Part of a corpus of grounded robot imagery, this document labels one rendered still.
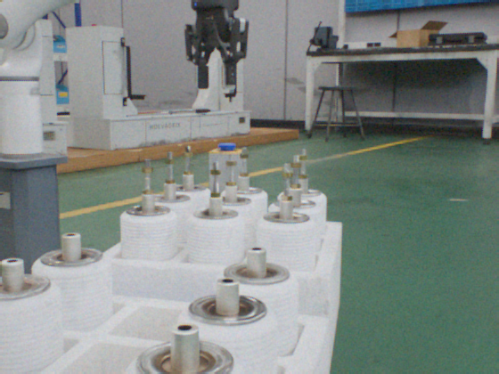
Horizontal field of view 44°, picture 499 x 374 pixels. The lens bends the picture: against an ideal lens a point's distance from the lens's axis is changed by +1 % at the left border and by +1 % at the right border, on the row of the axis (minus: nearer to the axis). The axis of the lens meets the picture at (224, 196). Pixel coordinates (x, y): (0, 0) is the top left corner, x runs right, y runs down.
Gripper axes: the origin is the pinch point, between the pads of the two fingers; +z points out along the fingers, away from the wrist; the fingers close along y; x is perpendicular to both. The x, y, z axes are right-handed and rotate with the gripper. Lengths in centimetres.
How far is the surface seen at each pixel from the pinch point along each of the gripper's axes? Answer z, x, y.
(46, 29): -28, 73, -242
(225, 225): 22.7, -1.4, 4.5
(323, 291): 31.1, 5.5, 19.3
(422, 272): 47, 70, -7
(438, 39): -35, 394, -217
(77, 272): 22.5, -31.0, 13.7
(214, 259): 28.3, -3.0, 3.6
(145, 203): 20.3, -8.2, -8.6
